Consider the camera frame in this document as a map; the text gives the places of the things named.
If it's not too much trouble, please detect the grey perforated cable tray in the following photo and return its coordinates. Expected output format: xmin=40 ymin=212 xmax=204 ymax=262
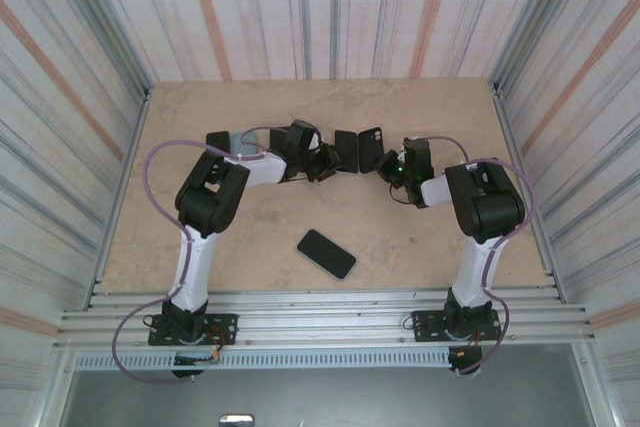
xmin=72 ymin=350 xmax=451 ymax=372

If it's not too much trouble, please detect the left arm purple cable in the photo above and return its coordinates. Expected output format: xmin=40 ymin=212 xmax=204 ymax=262
xmin=110 ymin=124 xmax=297 ymax=386

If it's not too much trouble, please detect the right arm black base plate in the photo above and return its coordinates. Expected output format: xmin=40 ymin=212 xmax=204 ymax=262
xmin=410 ymin=310 xmax=503 ymax=343

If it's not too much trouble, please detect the black phone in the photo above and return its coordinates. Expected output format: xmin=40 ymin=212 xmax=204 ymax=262
xmin=295 ymin=228 xmax=358 ymax=282

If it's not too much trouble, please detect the light blue phone case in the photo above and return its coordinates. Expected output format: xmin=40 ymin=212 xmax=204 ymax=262
xmin=229 ymin=129 xmax=262 ymax=158

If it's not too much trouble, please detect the aluminium side rail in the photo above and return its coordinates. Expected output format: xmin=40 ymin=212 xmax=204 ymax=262
xmin=85 ymin=85 xmax=154 ymax=311
xmin=488 ymin=77 xmax=569 ymax=306

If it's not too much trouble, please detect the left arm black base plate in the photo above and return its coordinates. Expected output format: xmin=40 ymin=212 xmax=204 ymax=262
xmin=148 ymin=313 xmax=239 ymax=347

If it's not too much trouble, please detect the aluminium rail frame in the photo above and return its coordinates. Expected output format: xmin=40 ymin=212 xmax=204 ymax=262
xmin=51 ymin=288 xmax=599 ymax=351

